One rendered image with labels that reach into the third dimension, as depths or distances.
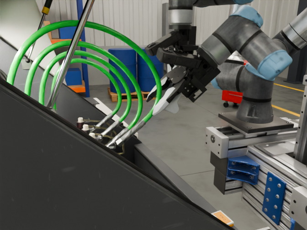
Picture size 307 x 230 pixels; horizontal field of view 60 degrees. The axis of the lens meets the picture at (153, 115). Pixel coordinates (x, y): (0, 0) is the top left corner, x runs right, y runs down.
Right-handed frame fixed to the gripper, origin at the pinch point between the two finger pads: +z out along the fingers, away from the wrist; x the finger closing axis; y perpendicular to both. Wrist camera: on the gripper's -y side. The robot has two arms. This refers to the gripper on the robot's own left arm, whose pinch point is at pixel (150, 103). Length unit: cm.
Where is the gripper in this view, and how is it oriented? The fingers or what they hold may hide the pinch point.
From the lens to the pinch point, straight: 74.0
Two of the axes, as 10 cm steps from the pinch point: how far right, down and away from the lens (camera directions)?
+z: -7.1, 6.8, 2.1
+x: -2.3, -5.0, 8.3
